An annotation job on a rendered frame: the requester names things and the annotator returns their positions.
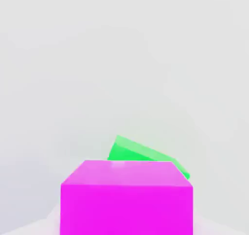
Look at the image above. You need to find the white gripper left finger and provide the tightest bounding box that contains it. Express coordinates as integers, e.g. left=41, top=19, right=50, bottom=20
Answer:
left=7, top=201, right=61, bottom=235

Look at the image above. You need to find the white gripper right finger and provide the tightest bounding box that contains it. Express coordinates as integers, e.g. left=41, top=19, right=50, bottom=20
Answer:
left=192, top=209, right=242, bottom=235

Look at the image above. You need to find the small magenta cube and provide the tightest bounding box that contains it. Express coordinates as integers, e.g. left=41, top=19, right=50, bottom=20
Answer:
left=59, top=160, right=194, bottom=235

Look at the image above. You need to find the small green cube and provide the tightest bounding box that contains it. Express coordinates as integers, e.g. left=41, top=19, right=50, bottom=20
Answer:
left=107, top=134, right=191, bottom=181

